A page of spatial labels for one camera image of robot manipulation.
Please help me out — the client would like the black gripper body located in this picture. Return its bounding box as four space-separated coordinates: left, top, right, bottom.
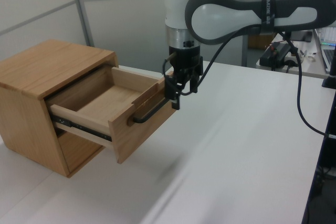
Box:
167 46 204 78

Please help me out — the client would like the brown cardboard box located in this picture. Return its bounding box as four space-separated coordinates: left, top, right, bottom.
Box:
248 35 275 50

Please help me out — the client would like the black power box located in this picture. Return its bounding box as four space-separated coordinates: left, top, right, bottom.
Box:
259 42 293 67

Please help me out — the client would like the grey emergency stop button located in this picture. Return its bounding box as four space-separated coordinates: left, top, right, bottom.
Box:
285 48 303 68

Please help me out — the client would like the white side desk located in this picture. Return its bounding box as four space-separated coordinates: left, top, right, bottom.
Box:
256 35 336 79

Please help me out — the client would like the silver laptop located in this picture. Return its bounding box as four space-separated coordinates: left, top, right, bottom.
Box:
312 28 336 74

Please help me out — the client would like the black clamp stand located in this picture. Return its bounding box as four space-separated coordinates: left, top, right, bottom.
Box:
322 48 336 90

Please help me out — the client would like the wooden cabinet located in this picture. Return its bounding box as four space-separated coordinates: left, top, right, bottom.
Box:
0 39 120 178

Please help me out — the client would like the black velcro strap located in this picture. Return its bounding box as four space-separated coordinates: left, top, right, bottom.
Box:
260 0 276 36

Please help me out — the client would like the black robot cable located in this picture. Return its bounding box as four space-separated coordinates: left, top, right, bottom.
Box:
161 26 336 138

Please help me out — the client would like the grey partition post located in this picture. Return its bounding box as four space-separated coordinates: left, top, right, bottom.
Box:
69 0 95 48

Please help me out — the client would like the black upright frame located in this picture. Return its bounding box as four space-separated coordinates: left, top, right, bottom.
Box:
301 87 336 224

